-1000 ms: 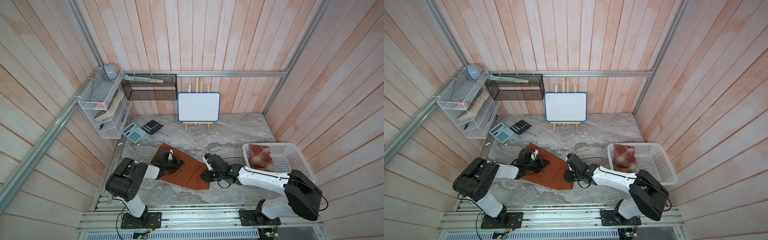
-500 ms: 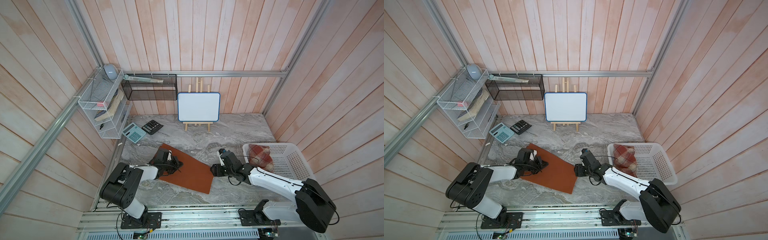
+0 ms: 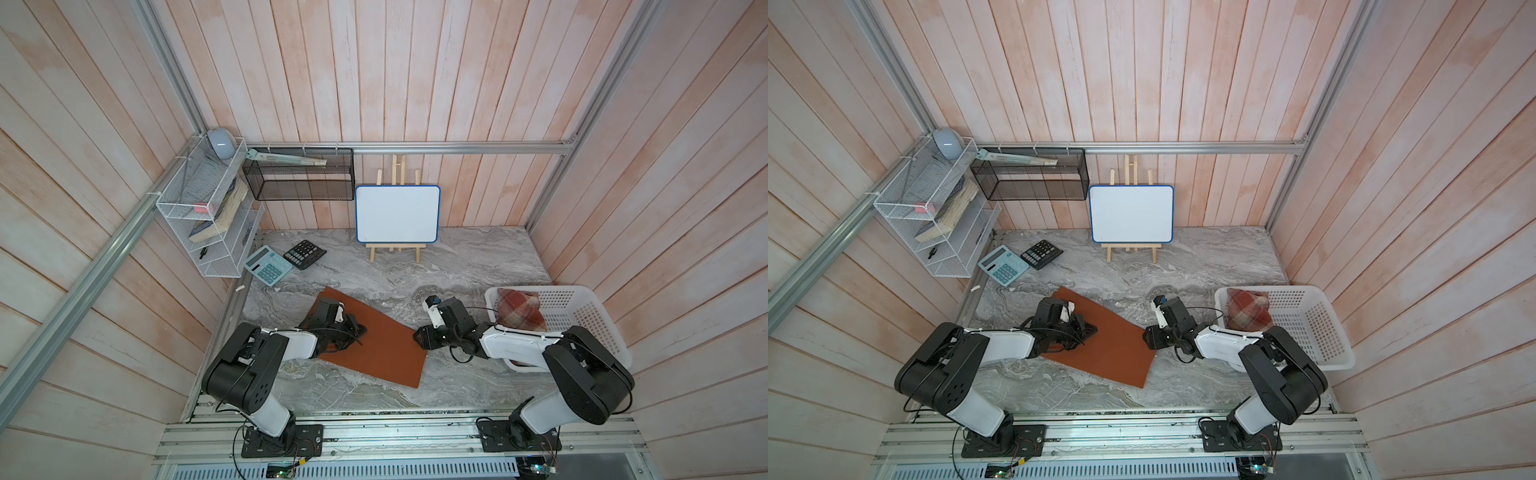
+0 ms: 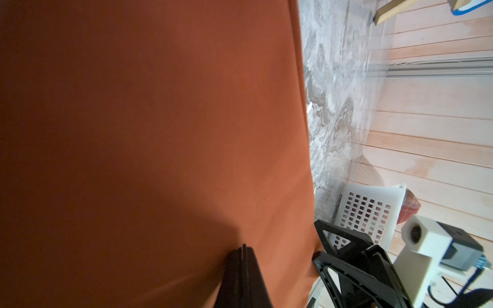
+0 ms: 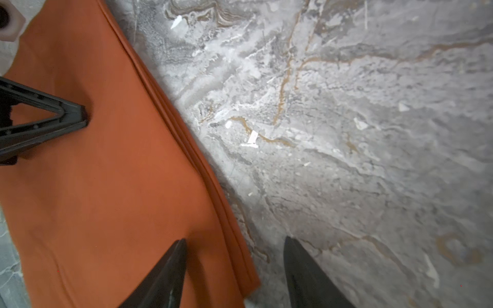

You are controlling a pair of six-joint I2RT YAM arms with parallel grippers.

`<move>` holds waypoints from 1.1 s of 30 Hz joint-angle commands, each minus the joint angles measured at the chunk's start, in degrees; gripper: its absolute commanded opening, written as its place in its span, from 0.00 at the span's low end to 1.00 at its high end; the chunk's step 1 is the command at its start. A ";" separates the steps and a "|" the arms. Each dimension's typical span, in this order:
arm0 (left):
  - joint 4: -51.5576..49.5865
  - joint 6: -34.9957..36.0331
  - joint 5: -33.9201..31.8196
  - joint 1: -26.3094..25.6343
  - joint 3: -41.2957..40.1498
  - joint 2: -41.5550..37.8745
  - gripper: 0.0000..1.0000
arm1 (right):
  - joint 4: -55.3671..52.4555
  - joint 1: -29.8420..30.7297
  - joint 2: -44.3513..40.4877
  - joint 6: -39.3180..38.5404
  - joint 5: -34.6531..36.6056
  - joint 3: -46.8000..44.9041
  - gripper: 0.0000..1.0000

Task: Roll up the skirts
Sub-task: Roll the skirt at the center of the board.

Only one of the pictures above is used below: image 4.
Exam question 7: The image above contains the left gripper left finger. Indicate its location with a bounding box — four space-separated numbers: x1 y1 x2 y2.
213 246 243 308

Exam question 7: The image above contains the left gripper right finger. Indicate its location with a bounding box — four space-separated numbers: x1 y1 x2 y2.
242 245 273 308

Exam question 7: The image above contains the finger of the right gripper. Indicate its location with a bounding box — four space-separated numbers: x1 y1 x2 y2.
314 219 374 262
312 245 413 307

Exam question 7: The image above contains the white plastic basket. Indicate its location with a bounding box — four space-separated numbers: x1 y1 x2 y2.
333 184 406 250

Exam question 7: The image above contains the red plaid skirt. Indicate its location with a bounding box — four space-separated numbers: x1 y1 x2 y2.
397 189 421 224

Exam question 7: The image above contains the rust orange skirt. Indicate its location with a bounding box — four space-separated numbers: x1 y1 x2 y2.
1 1 319 307

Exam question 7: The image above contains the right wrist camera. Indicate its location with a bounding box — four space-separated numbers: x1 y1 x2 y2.
394 215 489 307

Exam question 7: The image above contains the white board blue frame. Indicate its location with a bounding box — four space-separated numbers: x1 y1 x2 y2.
451 0 492 16

